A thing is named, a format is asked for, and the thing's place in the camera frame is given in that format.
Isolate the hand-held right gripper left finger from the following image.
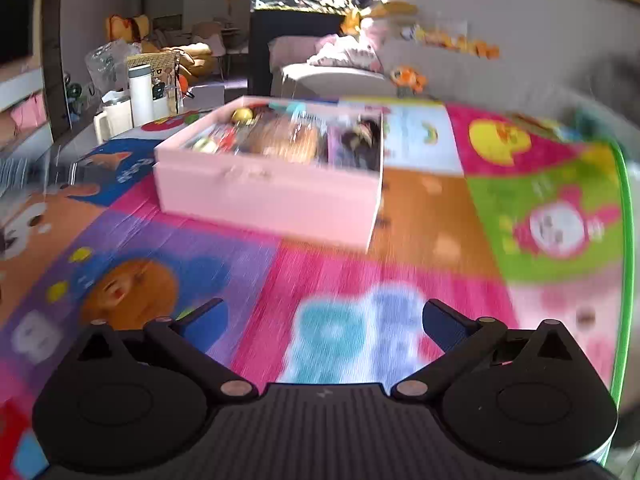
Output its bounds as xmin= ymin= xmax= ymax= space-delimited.
xmin=76 ymin=298 xmax=255 ymax=402

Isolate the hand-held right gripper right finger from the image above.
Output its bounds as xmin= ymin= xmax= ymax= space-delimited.
xmin=391 ymin=299 xmax=577 ymax=402

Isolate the pink storage box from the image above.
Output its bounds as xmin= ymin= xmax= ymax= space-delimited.
xmin=152 ymin=95 xmax=385 ymax=251

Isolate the bread packet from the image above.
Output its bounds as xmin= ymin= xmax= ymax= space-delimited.
xmin=247 ymin=119 xmax=322 ymax=162

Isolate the colourful cartoon play mat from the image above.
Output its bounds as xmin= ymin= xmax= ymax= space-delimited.
xmin=0 ymin=97 xmax=626 ymax=461

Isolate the green hoop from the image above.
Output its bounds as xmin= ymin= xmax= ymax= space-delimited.
xmin=599 ymin=137 xmax=630 ymax=466

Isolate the dark haired doll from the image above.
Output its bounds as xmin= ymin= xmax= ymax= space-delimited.
xmin=327 ymin=116 xmax=383 ymax=171

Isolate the white kettle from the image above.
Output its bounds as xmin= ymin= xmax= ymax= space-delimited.
xmin=93 ymin=91 xmax=134 ymax=145

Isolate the white thermos bottle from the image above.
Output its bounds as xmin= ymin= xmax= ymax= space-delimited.
xmin=127 ymin=63 xmax=154 ymax=128

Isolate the beige patterned box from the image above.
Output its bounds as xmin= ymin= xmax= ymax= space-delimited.
xmin=127 ymin=52 xmax=182 ymax=117

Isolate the orange clownfish plush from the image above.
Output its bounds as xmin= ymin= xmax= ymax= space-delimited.
xmin=389 ymin=64 xmax=429 ymax=97

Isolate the grey sofa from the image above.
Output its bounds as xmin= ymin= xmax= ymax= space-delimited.
xmin=269 ymin=35 xmax=640 ymax=126

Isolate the clear plastic bag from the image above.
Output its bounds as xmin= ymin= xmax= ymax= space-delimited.
xmin=83 ymin=39 xmax=132 ymax=97

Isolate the row of yellow plush toys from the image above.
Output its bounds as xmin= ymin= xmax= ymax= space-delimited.
xmin=402 ymin=22 xmax=501 ymax=60

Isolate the large yellow plush bear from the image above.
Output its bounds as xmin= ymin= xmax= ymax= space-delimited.
xmin=104 ymin=12 xmax=216 ymax=81

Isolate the black fish tank cabinet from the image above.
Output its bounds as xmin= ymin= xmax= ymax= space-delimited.
xmin=248 ymin=9 xmax=352 ymax=97

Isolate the pink plush pillow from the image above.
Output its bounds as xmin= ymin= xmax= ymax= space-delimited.
xmin=306 ymin=32 xmax=386 ymax=73

